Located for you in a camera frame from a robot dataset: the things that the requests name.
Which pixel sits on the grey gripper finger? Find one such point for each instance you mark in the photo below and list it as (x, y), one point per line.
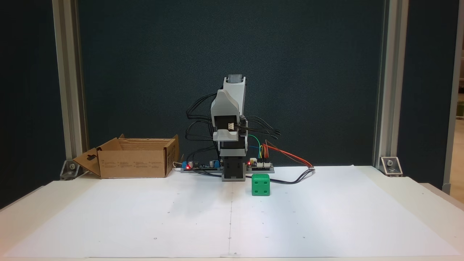
(222, 105)
(237, 108)

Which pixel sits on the green dice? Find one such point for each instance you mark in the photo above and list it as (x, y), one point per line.
(261, 185)

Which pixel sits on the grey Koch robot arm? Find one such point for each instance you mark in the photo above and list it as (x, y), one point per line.
(237, 87)

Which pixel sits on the blue circuit board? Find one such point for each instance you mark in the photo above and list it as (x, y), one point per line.
(203, 166)

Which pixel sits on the brown cardboard box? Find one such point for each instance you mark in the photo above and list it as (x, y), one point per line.
(134, 165)

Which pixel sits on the aluminium frame post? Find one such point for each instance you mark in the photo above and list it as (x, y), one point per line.
(70, 90)
(389, 90)

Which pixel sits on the metal corner bracket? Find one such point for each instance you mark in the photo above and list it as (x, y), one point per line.
(391, 166)
(70, 170)

